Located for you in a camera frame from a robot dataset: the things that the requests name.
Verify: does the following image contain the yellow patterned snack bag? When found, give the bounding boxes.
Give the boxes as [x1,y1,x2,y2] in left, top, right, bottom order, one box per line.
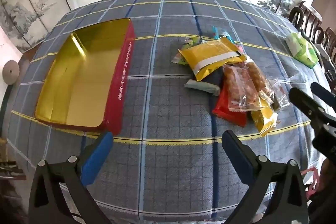
[251,99,278,136]

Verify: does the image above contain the red snack packet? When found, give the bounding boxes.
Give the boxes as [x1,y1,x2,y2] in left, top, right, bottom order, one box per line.
[212,83,247,127]

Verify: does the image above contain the clear bag brown snacks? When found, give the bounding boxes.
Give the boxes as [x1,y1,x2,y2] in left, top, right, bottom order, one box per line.
[244,60,274,105]

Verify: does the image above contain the clear bag of peanuts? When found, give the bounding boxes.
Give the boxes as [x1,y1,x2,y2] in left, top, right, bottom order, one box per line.
[223,65,263,112]

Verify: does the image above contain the navy and mint snack packet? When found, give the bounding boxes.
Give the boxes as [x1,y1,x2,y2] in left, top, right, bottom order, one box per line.
[185,68,223,96]

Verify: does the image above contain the yellow snack bag white stripe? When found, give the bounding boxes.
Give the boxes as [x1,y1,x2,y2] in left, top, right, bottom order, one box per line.
[179,37,247,81]

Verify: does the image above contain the green tissue pack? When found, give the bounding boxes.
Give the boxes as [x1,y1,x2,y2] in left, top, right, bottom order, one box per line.
[285,32,319,68]

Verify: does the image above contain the dark wooden chair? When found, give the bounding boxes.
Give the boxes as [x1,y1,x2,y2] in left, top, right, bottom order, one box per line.
[287,0,336,75]

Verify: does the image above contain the red gold toffee tin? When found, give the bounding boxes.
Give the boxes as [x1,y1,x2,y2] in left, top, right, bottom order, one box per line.
[35,18,135,135]

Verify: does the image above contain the wooden stool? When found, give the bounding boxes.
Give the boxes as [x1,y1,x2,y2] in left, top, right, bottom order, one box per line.
[0,138,26,181]

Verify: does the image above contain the blue plaid tablecloth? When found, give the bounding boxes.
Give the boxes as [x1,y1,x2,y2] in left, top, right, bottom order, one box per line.
[7,0,327,221]

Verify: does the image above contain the teal candy wrapper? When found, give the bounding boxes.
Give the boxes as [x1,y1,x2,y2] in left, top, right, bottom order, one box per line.
[212,26,235,44]

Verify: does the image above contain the green small snack packet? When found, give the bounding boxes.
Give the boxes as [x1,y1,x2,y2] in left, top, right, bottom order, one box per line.
[171,39,202,66]

